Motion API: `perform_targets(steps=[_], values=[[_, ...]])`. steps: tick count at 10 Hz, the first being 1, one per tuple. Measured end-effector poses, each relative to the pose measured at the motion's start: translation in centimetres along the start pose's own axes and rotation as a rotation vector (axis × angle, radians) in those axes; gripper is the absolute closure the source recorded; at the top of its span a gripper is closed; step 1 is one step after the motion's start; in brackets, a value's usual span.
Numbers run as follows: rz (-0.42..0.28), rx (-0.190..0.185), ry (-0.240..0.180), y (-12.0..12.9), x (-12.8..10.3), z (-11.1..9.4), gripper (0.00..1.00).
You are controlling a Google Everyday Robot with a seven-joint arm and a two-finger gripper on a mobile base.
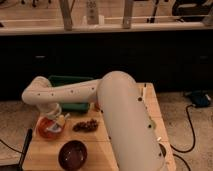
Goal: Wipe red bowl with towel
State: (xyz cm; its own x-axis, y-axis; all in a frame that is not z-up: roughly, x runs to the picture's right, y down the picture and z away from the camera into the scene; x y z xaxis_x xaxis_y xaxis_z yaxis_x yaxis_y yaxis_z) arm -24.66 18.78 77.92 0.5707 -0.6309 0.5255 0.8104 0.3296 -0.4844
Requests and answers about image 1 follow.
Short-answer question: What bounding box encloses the red bowl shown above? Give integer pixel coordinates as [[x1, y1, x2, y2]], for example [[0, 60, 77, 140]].
[[37, 117, 65, 140]]

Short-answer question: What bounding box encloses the black cable on floor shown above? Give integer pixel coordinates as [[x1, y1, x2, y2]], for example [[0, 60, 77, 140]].
[[169, 104, 197, 154]]

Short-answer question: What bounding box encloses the green rectangular tray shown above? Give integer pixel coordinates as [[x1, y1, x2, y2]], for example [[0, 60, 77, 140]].
[[48, 75, 92, 113]]

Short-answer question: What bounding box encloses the dark brown bowl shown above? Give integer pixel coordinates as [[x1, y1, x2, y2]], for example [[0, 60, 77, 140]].
[[58, 140, 87, 171]]

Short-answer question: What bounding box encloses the wooden frame leg right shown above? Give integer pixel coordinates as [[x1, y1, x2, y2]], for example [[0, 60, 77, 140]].
[[122, 0, 134, 29]]

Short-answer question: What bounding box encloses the black bar at table edge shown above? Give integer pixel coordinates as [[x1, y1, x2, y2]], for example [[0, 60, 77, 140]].
[[18, 128, 33, 171]]

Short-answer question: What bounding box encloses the white remote control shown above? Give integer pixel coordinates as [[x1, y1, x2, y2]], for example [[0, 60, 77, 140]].
[[86, 0, 99, 25]]

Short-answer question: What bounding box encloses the black white spoon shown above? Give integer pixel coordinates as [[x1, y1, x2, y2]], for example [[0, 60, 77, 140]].
[[142, 83, 147, 101]]

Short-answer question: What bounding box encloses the small metal pot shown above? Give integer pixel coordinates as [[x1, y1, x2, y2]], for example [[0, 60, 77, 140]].
[[159, 143, 167, 157]]

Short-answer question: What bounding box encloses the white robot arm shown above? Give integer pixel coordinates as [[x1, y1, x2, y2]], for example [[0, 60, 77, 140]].
[[22, 71, 168, 171]]

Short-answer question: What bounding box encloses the dark blue power adapter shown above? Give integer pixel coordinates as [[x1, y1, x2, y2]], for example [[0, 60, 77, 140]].
[[186, 91, 211, 108]]

